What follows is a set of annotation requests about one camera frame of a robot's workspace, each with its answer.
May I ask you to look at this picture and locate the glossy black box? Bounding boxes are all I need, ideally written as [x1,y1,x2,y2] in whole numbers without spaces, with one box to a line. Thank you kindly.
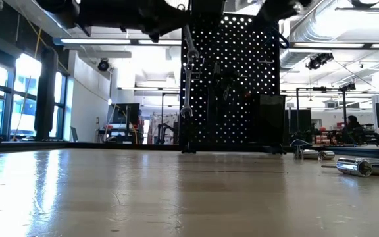
[251,93,287,146]

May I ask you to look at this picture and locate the person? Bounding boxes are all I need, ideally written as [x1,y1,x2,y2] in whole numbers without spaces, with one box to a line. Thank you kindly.
[341,115,365,145]

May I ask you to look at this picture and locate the large silver wrench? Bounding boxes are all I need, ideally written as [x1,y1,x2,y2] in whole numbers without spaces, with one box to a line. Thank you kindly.
[179,62,194,119]

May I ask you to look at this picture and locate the large chrome socket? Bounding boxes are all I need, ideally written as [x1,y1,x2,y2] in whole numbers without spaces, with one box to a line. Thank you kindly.
[336,157,374,178]
[365,158,379,176]

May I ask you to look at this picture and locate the silver ceiling duct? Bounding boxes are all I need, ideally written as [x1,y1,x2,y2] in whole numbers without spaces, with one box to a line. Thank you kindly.
[280,0,341,72]

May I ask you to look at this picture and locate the long ceiling light strip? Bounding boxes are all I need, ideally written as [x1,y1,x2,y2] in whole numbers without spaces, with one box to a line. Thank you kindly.
[288,41,379,51]
[53,38,182,47]

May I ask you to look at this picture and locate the black pegboard bin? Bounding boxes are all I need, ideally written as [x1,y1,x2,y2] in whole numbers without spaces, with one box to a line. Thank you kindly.
[191,0,226,17]

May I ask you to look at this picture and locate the black perforated pegboard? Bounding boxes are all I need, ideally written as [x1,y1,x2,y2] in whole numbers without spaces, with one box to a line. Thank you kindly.
[179,13,282,155]

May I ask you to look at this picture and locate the black ceiling camera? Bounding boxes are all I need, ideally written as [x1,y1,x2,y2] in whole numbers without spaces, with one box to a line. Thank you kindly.
[305,52,335,71]
[97,57,112,72]
[338,81,357,92]

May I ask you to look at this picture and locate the black pipe stand frame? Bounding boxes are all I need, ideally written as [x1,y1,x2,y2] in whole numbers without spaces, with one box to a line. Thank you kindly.
[295,86,350,145]

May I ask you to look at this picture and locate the black pillar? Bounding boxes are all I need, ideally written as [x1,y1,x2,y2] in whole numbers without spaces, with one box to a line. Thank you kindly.
[33,47,59,142]

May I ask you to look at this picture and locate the black aluminium table frame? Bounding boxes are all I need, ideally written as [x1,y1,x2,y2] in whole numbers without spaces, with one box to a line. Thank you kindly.
[0,140,379,161]

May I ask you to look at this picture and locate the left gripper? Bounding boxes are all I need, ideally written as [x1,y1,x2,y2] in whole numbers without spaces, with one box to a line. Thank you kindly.
[77,0,190,43]

